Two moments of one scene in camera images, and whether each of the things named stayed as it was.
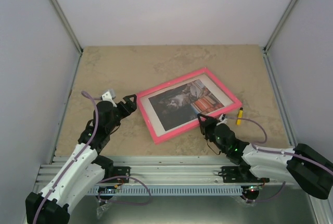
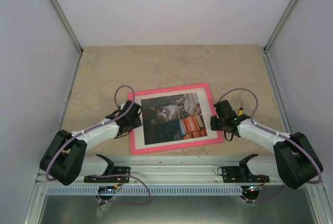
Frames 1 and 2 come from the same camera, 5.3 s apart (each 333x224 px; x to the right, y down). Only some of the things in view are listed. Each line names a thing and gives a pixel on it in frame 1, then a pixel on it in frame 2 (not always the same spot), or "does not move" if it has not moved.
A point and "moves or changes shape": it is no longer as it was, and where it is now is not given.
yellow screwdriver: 239,121 does not move
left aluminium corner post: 60,13 does not move
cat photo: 182,104 moves or changes shape
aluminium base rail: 166,171 does not move
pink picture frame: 171,109 to 138,145
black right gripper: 206,124 to 214,126
